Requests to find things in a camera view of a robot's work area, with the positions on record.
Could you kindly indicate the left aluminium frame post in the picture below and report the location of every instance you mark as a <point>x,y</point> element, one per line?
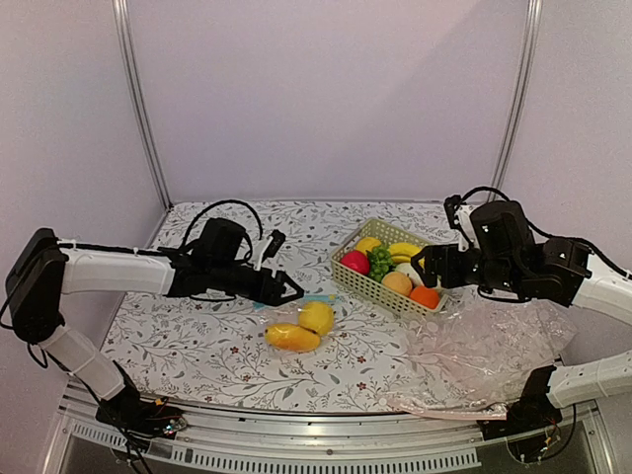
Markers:
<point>132,76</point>

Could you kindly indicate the round peach fruit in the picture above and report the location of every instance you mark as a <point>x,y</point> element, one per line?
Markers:
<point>398,282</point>

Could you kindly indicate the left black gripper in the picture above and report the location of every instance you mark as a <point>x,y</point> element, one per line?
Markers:
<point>273,296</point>

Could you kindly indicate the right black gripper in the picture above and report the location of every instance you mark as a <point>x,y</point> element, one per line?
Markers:
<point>450,276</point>

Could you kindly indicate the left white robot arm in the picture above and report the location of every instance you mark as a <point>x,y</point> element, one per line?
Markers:
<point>221,258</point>

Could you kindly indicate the yellow lemon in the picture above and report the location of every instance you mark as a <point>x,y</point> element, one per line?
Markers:
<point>317,317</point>

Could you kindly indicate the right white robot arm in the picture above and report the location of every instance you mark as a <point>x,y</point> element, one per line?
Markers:
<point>496,250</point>

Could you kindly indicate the clear zip top bag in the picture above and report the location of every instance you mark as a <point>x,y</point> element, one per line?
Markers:
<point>288,313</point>

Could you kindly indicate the floral table cloth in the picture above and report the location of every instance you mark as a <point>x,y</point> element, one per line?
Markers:
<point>213,351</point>

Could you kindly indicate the yellow mango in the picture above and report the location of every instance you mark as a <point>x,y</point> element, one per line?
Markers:
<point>290,337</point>

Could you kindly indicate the aluminium frame post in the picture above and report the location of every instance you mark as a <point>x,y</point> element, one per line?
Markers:
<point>132,76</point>
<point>520,90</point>

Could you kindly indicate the red apple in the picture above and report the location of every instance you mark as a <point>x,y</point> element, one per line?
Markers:
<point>356,261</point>

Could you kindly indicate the crumpled clear plastic sheet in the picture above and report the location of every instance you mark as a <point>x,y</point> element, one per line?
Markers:
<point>471,359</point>

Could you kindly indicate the front aluminium rail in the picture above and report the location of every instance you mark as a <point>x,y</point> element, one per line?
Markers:
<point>221,439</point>

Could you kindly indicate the orange fruit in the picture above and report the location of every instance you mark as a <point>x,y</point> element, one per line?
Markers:
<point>427,297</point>

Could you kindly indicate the green grape bunch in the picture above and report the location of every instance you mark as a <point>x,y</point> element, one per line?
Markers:
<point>380,263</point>

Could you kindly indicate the yellow banana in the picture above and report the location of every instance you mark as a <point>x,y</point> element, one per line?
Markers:
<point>403,252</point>

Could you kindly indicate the right aluminium frame post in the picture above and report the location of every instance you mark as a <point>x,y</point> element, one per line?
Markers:
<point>520,90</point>

